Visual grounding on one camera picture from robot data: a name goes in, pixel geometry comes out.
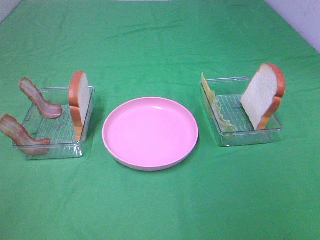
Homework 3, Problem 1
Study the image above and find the clear plastic tray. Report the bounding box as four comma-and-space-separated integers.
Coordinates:
200, 76, 282, 147
12, 86, 95, 160

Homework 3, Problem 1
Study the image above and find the pink round plate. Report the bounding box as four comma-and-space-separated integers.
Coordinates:
101, 97, 199, 171

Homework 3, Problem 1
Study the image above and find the bread slice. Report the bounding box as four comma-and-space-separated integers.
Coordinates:
68, 70, 91, 141
240, 63, 286, 130

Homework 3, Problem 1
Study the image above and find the right clear plastic tray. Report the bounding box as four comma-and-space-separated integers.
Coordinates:
200, 76, 282, 147

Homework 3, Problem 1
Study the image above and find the green lettuce leaf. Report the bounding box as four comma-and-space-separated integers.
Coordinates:
209, 90, 236, 133

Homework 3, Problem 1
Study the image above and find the left clear plastic tray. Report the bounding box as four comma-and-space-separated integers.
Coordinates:
12, 86, 95, 160

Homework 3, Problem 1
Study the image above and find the yellow cheese slice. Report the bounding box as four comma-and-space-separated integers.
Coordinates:
201, 72, 214, 105

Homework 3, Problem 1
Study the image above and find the bacon strip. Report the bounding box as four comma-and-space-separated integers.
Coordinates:
18, 77, 62, 119
0, 114, 51, 156

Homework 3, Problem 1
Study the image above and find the green tablecloth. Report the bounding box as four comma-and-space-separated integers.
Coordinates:
0, 0, 320, 240

